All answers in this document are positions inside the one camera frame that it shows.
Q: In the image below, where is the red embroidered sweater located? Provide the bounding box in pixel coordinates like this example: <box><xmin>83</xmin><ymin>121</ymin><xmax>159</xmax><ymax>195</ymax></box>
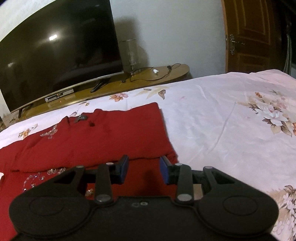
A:
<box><xmin>1</xmin><ymin>102</ymin><xmax>177</xmax><ymax>240</ymax></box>

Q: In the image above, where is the white floral bed sheet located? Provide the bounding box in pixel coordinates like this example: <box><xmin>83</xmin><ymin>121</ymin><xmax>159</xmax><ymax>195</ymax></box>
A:
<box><xmin>1</xmin><ymin>70</ymin><xmax>295</xmax><ymax>240</ymax></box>

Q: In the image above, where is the wooden tv stand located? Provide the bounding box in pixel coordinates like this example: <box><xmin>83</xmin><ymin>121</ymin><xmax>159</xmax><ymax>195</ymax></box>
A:
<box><xmin>1</xmin><ymin>63</ymin><xmax>190</xmax><ymax>130</ymax></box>

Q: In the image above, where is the brown wooden door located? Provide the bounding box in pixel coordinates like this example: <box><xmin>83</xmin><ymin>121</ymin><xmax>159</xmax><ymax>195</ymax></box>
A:
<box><xmin>221</xmin><ymin>0</ymin><xmax>281</xmax><ymax>73</ymax></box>

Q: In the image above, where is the brass door latch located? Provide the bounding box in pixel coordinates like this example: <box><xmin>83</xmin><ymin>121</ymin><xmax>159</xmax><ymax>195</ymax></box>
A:
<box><xmin>229</xmin><ymin>34</ymin><xmax>245</xmax><ymax>56</ymax></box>

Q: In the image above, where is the silver set-top box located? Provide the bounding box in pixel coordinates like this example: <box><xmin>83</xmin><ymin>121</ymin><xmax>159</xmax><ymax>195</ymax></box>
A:
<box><xmin>45</xmin><ymin>88</ymin><xmax>74</xmax><ymax>102</ymax></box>

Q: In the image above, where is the black cable on stand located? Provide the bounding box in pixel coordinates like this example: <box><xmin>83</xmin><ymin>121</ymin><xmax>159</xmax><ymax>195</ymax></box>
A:
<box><xmin>121</xmin><ymin>63</ymin><xmax>182</xmax><ymax>83</ymax></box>

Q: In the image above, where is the black curved television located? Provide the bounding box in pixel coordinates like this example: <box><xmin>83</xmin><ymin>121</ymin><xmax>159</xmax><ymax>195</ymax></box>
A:
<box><xmin>1</xmin><ymin>1</ymin><xmax>123</xmax><ymax>111</ymax></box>

